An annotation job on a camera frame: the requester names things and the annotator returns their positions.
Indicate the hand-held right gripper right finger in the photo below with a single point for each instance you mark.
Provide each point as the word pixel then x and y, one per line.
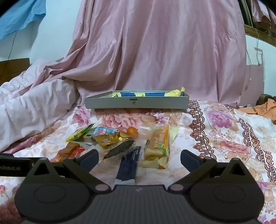
pixel 190 159

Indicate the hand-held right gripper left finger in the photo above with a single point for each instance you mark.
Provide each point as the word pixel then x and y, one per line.
pixel 88 159

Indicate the red orange snack packet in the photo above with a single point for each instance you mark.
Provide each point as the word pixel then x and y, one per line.
pixel 66 150

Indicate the gold foil snack packet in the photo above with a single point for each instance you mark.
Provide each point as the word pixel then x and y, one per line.
pixel 107 141

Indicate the green yellow snack packet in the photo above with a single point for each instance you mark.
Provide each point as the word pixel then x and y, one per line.
pixel 78 134

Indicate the light blue cartoon snack packet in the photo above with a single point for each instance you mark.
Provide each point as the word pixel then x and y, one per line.
pixel 104 131

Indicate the sliced bread packet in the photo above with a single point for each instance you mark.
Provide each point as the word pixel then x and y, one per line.
pixel 156 143

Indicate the dark blue long snack packet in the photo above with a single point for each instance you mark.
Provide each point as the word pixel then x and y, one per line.
pixel 127 168

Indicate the grey shallow cardboard box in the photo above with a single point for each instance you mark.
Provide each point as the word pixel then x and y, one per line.
pixel 151 103

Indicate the small clear cracker packet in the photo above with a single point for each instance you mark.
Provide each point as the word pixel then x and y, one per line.
pixel 88 138

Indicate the dark dried fish packet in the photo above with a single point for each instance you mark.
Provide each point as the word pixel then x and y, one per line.
pixel 120 148

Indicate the floral bedsheet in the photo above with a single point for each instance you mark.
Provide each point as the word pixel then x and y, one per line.
pixel 215 133

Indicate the orange tangerine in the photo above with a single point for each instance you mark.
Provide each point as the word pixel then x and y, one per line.
pixel 132 131

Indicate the pale pink quilt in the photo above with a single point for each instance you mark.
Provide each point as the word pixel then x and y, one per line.
pixel 32 103

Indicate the yellow crumpled paper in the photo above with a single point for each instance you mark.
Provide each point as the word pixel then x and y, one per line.
pixel 175 92

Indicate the orange cloth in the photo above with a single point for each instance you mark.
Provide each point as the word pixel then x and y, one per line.
pixel 264 109

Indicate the wooden headboard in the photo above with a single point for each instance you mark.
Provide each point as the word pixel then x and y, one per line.
pixel 13 69

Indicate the pink satin curtain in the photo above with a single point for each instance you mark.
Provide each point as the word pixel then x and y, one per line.
pixel 161 43

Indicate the blue hanging cloth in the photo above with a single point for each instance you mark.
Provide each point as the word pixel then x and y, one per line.
pixel 19 15

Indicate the wooden window frame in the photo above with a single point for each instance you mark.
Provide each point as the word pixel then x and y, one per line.
pixel 258 32

